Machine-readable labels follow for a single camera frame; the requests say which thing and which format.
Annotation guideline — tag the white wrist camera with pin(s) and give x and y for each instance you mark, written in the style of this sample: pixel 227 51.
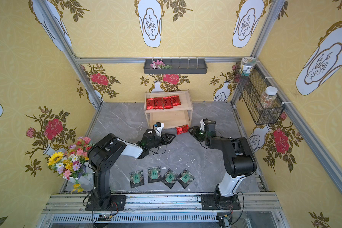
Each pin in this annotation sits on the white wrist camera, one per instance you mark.
pixel 158 126
pixel 202 125

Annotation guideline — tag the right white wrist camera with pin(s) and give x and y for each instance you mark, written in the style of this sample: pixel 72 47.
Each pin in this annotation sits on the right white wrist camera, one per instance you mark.
pixel 202 125

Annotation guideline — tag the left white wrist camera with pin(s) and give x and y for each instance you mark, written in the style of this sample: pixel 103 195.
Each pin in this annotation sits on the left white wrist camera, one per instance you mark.
pixel 158 126

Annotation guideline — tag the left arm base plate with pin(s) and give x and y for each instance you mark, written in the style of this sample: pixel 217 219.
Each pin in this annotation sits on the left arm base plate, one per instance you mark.
pixel 113 203

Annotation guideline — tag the green tea bag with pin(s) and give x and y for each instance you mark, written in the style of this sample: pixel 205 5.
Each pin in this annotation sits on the green tea bag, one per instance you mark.
pixel 185 178
pixel 136 179
pixel 170 178
pixel 154 174

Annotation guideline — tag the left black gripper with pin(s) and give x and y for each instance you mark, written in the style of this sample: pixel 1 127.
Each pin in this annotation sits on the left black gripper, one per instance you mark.
pixel 163 138

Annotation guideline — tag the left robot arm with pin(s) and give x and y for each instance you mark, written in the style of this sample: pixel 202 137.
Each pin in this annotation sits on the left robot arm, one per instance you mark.
pixel 104 154

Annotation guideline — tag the clear jar white lid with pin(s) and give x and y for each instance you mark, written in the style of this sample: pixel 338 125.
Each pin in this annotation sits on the clear jar white lid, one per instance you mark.
pixel 267 98

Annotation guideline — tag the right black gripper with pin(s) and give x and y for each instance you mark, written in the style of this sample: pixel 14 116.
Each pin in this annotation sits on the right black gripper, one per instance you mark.
pixel 198 134

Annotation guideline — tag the red tea bag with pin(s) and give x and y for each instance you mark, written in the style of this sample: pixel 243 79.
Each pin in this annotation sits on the red tea bag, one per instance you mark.
pixel 175 101
pixel 158 103
pixel 150 104
pixel 167 102
pixel 182 129

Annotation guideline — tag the left small circuit board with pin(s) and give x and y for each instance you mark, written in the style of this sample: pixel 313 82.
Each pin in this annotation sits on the left small circuit board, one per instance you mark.
pixel 105 217

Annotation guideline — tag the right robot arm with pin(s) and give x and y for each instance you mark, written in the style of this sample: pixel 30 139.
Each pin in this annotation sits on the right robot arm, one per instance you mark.
pixel 239 160

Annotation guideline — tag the black wire wall basket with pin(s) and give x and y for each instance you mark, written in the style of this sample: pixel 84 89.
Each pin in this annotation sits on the black wire wall basket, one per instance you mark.
pixel 250 89

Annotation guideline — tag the white patterned jar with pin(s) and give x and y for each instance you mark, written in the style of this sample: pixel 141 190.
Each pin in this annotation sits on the white patterned jar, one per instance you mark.
pixel 247 66

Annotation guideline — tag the small circuit board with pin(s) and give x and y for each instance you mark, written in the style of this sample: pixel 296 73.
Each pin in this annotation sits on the small circuit board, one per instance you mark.
pixel 105 217
pixel 224 221

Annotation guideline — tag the grey wall tray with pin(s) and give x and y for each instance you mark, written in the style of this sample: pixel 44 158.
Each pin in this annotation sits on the grey wall tray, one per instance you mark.
pixel 178 66

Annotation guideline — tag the right small circuit board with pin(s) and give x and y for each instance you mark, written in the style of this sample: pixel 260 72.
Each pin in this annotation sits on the right small circuit board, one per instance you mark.
pixel 224 221

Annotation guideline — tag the small pink flowers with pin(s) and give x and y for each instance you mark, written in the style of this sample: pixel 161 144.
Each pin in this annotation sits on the small pink flowers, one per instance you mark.
pixel 159 64

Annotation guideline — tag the wooden two-tier shelf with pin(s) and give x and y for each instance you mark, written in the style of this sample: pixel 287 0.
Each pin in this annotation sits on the wooden two-tier shelf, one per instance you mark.
pixel 174 117

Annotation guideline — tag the colourful flower bouquet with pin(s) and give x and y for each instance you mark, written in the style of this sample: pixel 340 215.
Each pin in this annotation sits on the colourful flower bouquet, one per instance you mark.
pixel 72 164

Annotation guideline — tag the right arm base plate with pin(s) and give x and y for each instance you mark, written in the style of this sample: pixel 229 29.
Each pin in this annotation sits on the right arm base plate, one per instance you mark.
pixel 216 202

